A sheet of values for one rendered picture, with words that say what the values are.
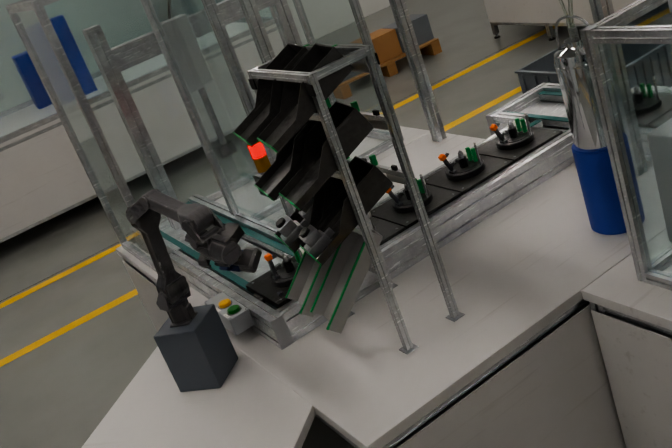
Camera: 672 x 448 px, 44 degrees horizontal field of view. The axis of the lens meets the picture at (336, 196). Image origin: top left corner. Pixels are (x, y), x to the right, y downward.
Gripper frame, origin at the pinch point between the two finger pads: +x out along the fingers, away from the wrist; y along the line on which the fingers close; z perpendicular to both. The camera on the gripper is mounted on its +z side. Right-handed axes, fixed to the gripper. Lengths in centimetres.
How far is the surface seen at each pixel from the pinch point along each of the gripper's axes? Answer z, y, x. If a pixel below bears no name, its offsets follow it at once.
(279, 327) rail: -7.9, 6.4, 31.7
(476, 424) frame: -23, -56, 41
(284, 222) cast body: 14.8, -5.8, 5.2
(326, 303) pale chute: -1.2, -13.7, 23.2
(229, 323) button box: -9.1, 25.2, 31.2
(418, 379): -16, -44, 29
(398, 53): 373, 279, 432
